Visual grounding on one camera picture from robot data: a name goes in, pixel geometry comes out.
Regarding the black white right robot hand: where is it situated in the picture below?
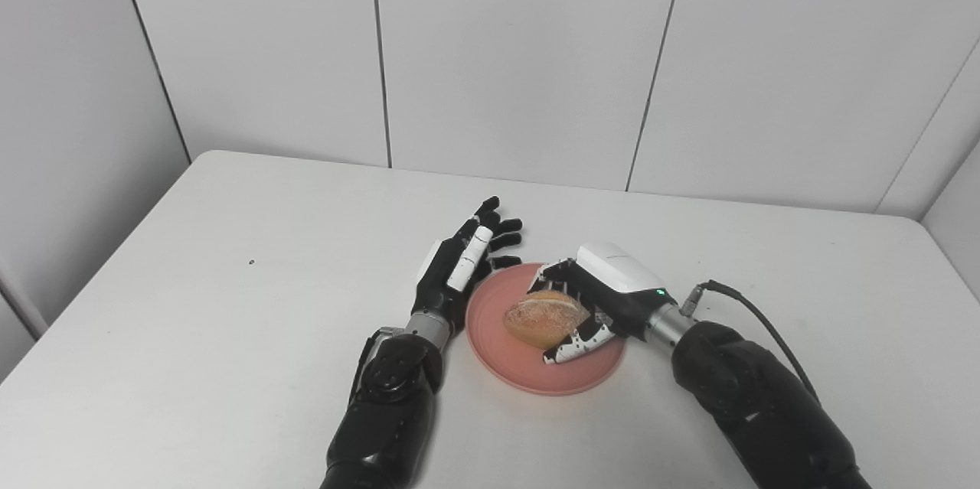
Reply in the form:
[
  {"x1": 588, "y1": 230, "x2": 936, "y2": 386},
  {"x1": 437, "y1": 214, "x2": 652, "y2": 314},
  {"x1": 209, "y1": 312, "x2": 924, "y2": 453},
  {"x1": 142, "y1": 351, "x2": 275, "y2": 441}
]
[{"x1": 527, "y1": 242, "x2": 679, "y2": 366}]

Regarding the golden bread roll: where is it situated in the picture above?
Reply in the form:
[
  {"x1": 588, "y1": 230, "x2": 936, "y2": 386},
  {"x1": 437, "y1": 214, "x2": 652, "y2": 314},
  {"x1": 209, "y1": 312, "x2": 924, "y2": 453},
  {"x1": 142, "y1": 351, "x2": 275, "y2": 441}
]
[{"x1": 503, "y1": 290, "x2": 591, "y2": 350}]

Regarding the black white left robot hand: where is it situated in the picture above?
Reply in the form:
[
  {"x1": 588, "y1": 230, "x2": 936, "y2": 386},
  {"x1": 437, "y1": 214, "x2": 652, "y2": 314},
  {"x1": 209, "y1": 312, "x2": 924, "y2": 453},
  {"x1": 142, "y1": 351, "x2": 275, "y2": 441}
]
[{"x1": 413, "y1": 196, "x2": 524, "y2": 338}]

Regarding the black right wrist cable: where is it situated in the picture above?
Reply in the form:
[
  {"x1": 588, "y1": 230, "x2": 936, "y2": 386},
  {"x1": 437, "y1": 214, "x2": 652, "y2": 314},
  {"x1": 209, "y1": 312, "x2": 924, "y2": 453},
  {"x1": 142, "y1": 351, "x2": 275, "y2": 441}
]
[{"x1": 680, "y1": 279, "x2": 822, "y2": 404}]

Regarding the pink round plate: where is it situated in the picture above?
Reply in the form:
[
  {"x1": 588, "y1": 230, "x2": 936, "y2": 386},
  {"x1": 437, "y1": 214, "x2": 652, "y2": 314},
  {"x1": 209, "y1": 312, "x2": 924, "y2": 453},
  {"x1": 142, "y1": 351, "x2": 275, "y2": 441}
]
[{"x1": 465, "y1": 262, "x2": 628, "y2": 397}]

